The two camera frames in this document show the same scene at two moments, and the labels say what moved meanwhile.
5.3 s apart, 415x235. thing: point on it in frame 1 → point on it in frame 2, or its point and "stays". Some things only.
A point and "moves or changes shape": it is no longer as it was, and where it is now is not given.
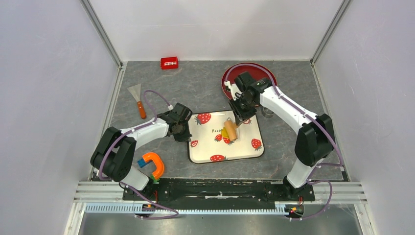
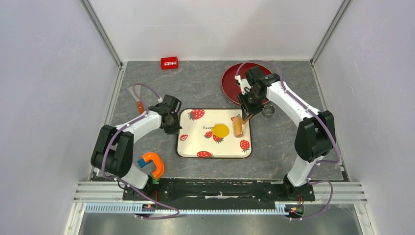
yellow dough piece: (224, 133) moves or changes shape
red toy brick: (169, 62) stays
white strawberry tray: (208, 145) moves or changes shape
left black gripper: (185, 137) → (174, 129)
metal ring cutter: (267, 112) stays
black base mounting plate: (200, 194) stays
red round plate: (258, 70) stays
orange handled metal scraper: (136, 91) stays
